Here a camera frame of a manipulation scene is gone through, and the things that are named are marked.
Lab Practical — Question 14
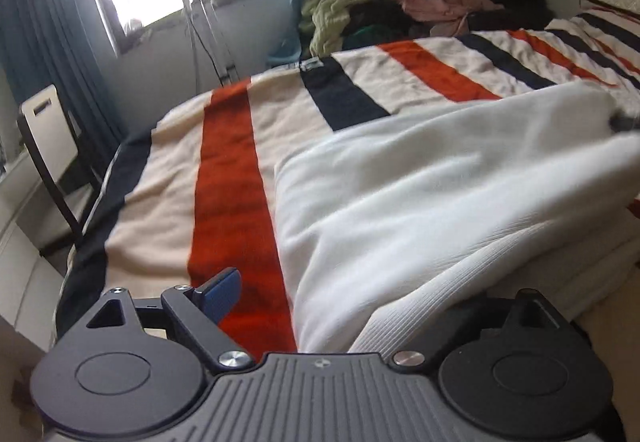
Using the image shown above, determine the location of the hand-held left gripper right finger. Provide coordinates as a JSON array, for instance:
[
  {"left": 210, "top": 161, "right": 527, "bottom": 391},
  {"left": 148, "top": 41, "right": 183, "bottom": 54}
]
[{"left": 392, "top": 288, "right": 577, "bottom": 370}]

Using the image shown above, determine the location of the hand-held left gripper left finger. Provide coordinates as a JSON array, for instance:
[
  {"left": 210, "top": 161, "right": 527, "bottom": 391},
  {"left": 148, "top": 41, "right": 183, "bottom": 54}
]
[{"left": 86, "top": 266, "right": 252, "bottom": 374}]

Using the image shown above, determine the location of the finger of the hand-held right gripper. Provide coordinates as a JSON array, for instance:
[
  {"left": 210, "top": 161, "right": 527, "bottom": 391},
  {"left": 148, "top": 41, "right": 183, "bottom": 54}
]
[{"left": 606, "top": 110, "right": 640, "bottom": 133}]

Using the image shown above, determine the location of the white sweatshirt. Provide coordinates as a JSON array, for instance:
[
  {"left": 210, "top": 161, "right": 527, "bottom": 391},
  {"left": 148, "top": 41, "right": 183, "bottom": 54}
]
[{"left": 274, "top": 80, "right": 640, "bottom": 355}]

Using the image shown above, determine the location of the striped blanket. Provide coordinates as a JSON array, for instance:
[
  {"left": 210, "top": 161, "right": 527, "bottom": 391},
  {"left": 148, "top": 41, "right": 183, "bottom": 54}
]
[{"left": 55, "top": 9, "right": 640, "bottom": 353}]

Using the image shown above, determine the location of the white dressing table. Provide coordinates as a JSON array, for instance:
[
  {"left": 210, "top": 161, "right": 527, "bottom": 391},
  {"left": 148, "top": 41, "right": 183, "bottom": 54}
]
[{"left": 0, "top": 157, "right": 71, "bottom": 323}]

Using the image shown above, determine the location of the pink garment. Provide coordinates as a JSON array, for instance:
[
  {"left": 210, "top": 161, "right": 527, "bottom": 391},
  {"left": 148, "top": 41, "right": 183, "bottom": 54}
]
[{"left": 390, "top": 0, "right": 506, "bottom": 35}]

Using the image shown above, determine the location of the white chair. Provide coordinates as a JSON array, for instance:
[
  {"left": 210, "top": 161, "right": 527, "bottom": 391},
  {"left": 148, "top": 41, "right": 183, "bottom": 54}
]
[{"left": 17, "top": 84, "right": 103, "bottom": 255}]

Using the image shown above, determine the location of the light blue basket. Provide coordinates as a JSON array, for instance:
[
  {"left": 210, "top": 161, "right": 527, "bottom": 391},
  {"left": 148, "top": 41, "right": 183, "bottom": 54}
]
[{"left": 267, "top": 42, "right": 302, "bottom": 70}]

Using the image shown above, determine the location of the dark patterned garment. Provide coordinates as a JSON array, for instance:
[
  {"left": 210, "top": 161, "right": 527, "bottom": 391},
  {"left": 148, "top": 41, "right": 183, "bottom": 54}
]
[{"left": 350, "top": 0, "right": 417, "bottom": 42}]

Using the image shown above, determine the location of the green garment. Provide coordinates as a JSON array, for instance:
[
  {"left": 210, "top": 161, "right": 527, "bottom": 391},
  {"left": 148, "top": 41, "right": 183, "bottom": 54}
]
[{"left": 344, "top": 24, "right": 397, "bottom": 48}]

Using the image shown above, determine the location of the garment steamer stand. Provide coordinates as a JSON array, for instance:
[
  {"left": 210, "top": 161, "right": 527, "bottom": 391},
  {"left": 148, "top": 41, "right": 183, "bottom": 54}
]
[{"left": 164, "top": 0, "right": 237, "bottom": 88}]

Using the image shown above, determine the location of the yellow-green knitted throw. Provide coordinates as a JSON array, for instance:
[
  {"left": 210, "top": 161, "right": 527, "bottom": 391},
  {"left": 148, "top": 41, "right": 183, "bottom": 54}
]
[{"left": 300, "top": 0, "right": 382, "bottom": 57}]

